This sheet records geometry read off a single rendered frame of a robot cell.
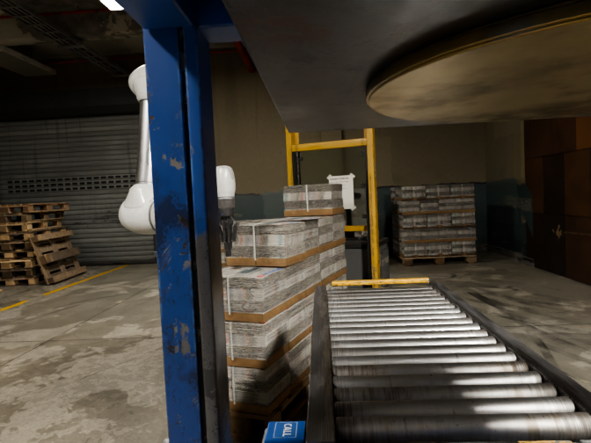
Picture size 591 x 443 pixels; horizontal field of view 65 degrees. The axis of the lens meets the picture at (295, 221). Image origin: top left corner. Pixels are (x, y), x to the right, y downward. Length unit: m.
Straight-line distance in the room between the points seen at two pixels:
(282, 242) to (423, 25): 2.26
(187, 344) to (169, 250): 0.14
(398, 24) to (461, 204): 7.68
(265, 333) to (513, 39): 2.13
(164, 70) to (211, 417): 0.51
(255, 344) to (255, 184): 7.17
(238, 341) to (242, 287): 0.27
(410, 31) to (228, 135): 9.27
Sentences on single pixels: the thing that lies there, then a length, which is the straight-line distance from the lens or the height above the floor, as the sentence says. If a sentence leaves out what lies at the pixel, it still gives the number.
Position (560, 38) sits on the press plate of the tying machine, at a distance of 0.31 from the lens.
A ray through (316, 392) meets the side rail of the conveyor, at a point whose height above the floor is 0.80.
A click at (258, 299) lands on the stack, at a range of 2.30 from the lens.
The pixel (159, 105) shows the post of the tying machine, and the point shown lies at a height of 1.34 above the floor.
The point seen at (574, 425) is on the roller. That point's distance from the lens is 1.00.
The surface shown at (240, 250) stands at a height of 0.92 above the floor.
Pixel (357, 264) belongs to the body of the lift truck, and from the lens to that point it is 4.02.
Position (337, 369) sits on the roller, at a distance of 1.15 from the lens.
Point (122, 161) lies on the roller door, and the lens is 10.06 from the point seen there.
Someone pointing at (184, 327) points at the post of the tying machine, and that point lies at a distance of 0.72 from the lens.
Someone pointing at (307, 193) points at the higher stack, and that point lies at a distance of 3.38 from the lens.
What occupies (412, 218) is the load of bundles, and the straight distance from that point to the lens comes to 7.75.
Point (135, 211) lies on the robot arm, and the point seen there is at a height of 1.18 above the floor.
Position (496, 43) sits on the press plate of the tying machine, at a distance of 0.30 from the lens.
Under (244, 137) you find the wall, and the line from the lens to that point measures 9.47.
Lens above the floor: 1.21
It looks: 3 degrees down
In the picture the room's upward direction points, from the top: 3 degrees counter-clockwise
